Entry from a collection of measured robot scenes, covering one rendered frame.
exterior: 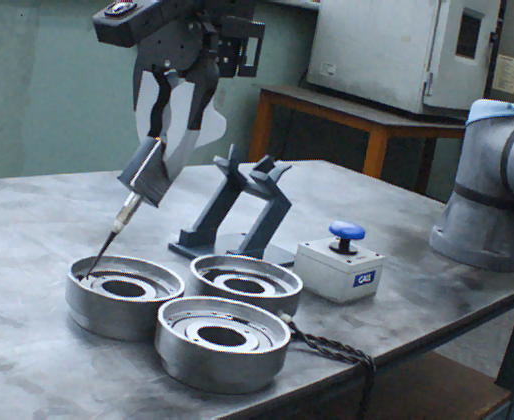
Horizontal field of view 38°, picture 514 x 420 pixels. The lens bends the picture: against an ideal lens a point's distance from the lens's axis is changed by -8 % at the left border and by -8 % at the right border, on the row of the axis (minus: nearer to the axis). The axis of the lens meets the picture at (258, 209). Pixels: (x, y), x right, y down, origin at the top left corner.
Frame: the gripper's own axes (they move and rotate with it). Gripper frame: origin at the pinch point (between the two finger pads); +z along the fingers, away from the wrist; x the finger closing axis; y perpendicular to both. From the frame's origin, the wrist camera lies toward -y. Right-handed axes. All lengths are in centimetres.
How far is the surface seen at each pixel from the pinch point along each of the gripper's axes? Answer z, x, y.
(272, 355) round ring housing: 9.6, -19.2, -3.8
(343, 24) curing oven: -14, 127, 208
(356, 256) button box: 8.7, -9.0, 22.1
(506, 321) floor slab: 94, 49, 266
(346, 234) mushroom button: 6.4, -8.0, 20.7
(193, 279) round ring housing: 9.7, -5.0, 1.9
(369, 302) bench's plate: 13.3, -11.5, 22.8
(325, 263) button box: 9.6, -7.4, 18.9
